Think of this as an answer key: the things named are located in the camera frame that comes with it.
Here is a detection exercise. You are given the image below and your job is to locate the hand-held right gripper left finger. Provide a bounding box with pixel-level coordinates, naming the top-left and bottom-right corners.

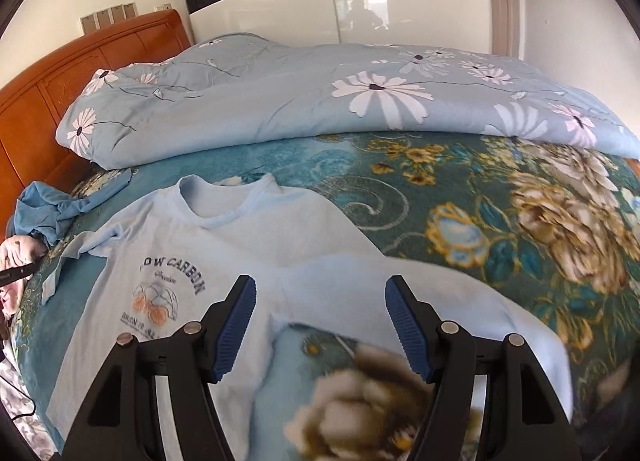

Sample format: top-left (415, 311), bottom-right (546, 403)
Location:
top-left (60, 275), bottom-right (258, 461)

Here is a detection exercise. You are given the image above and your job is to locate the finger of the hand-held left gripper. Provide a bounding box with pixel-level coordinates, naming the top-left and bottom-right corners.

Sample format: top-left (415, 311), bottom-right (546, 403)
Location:
top-left (0, 262), bottom-right (37, 285)

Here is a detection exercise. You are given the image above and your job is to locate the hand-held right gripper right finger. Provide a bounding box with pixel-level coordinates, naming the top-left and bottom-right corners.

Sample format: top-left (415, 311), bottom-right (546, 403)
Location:
top-left (384, 275), bottom-right (583, 461)

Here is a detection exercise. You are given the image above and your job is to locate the light blue printed t-shirt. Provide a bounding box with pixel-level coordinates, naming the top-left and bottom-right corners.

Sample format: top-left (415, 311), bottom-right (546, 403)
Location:
top-left (42, 172), bottom-right (573, 461)

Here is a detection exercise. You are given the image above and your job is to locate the pink cloth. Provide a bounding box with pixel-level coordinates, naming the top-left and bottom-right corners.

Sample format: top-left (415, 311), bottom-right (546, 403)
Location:
top-left (0, 236), bottom-right (43, 342)

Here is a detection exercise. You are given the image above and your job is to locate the blue garment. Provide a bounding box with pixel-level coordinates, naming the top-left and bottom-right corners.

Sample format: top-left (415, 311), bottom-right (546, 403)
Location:
top-left (12, 168), bottom-right (133, 247)

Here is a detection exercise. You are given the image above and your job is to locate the teal floral blanket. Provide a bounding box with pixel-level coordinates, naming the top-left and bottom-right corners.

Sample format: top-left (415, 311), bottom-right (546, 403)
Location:
top-left (10, 131), bottom-right (640, 461)

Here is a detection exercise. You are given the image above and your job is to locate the grey patterned cloth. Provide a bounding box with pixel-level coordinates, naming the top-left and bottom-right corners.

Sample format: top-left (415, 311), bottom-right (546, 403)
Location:
top-left (0, 356), bottom-right (61, 461)

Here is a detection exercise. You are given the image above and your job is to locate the wooden headboard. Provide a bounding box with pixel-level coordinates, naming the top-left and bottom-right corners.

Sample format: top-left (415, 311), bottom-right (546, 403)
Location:
top-left (0, 8), bottom-right (193, 237)

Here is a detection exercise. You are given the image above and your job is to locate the light blue daisy duvet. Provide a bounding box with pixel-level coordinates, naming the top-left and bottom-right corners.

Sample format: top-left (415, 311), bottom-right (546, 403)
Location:
top-left (54, 34), bottom-right (640, 164)

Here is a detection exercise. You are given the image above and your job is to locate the room door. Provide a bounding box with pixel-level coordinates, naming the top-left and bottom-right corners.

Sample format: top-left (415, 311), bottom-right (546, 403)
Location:
top-left (482, 0), bottom-right (523, 59)

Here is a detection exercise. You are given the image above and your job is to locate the black cable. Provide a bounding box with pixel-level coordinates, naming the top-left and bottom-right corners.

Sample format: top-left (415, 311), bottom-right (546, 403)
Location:
top-left (0, 371), bottom-right (36, 419)

